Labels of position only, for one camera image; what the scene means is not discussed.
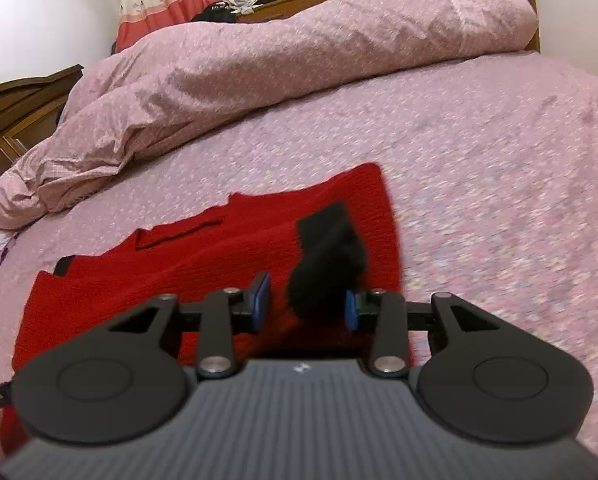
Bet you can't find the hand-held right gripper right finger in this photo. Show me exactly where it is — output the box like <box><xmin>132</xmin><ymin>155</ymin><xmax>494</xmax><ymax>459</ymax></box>
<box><xmin>344</xmin><ymin>287</ymin><xmax>502</xmax><ymax>380</ymax></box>

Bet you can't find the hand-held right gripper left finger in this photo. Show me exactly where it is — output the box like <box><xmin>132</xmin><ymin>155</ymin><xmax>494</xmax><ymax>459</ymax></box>
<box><xmin>104</xmin><ymin>271</ymin><xmax>273</xmax><ymax>380</ymax></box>

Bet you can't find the red knit sweater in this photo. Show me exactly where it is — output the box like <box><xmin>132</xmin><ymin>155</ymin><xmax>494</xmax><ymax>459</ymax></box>
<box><xmin>0</xmin><ymin>161</ymin><xmax>420</xmax><ymax>461</ymax></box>

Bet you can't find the pink floral duvet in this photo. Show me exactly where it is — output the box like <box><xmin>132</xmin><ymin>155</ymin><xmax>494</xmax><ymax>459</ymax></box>
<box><xmin>0</xmin><ymin>0</ymin><xmax>538</xmax><ymax>231</ymax></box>

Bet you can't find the wooden headboard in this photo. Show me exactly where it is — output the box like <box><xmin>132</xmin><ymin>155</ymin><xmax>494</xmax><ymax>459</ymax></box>
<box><xmin>239</xmin><ymin>0</ymin><xmax>540</xmax><ymax>53</ymax></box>

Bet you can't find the wooden cabinet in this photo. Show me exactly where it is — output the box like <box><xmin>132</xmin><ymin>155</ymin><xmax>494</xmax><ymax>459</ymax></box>
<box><xmin>0</xmin><ymin>64</ymin><xmax>84</xmax><ymax>193</ymax></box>

